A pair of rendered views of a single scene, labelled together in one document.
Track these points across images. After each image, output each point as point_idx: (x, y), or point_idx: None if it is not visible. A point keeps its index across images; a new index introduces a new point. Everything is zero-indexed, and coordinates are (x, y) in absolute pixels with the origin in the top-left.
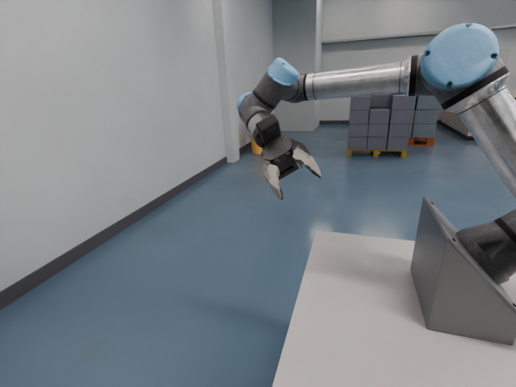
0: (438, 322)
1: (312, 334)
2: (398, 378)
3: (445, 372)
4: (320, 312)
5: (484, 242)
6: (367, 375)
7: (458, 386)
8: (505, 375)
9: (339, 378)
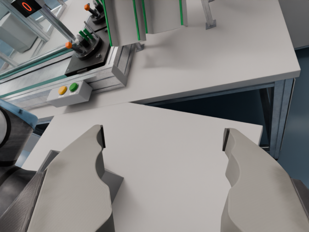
0: (114, 173)
1: (218, 181)
2: (164, 139)
3: (136, 143)
4: (204, 212)
5: (25, 183)
6: (183, 141)
7: (135, 135)
8: (109, 142)
9: (203, 138)
